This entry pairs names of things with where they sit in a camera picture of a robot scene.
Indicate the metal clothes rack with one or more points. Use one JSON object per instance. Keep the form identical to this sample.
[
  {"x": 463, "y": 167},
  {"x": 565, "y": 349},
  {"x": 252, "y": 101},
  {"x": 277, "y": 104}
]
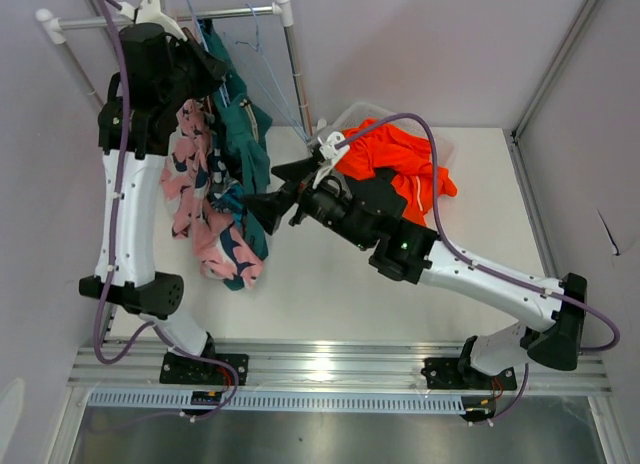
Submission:
[{"x": 57, "y": 28}]

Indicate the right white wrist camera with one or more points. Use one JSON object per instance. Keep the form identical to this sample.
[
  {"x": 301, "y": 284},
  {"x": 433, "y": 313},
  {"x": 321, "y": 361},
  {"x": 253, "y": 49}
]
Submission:
[{"x": 331, "y": 150}]

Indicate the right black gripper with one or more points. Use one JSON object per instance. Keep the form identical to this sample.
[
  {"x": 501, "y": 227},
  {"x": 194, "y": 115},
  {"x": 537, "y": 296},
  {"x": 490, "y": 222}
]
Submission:
[{"x": 269, "y": 207}]

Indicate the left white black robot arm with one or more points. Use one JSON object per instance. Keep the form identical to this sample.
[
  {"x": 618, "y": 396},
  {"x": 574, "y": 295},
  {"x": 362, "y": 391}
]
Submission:
[{"x": 159, "y": 71}]

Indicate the white slotted cable duct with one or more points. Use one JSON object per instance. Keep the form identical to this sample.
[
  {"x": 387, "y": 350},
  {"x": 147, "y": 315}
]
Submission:
[{"x": 244, "y": 400}]

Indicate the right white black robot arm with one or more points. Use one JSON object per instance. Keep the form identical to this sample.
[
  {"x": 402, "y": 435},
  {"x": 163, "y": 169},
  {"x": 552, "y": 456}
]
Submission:
[{"x": 548, "y": 327}]

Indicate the blue patterned shorts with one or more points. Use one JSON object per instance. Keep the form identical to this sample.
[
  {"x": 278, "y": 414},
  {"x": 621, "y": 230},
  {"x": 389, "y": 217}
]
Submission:
[{"x": 225, "y": 169}]

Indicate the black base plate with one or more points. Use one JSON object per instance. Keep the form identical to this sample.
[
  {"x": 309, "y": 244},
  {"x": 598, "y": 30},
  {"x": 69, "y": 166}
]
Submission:
[
  {"x": 447, "y": 373},
  {"x": 181, "y": 370}
]

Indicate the orange shorts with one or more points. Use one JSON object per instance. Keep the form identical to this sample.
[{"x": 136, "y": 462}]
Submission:
[{"x": 409, "y": 157}]

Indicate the aluminium mounting rail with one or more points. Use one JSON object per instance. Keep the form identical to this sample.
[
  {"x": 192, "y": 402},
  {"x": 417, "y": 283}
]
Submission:
[{"x": 330, "y": 366}]

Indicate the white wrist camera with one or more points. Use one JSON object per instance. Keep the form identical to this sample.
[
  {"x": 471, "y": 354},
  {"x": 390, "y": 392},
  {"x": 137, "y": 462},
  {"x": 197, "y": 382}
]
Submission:
[
  {"x": 150, "y": 11},
  {"x": 331, "y": 150}
]

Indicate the pink patterned shorts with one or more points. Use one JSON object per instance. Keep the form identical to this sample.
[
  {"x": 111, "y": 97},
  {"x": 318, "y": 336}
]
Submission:
[{"x": 216, "y": 242}]

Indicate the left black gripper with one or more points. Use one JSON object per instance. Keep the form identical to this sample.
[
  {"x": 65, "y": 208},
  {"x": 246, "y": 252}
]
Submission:
[{"x": 213, "y": 69}]

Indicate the black shorts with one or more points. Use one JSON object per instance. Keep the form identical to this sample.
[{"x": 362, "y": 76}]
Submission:
[{"x": 377, "y": 195}]

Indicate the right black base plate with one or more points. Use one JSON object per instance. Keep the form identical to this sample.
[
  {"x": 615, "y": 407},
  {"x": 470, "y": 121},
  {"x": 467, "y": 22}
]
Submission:
[{"x": 447, "y": 373}]

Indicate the teal shorts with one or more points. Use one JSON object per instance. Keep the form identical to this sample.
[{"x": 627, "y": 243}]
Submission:
[{"x": 248, "y": 125}]

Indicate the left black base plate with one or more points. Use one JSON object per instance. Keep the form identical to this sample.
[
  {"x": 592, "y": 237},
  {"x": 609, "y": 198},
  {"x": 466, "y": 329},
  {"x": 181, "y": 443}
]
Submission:
[{"x": 181, "y": 370}]

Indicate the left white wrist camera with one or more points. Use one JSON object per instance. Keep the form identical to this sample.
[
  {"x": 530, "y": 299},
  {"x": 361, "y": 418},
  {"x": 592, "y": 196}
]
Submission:
[{"x": 150, "y": 11}]

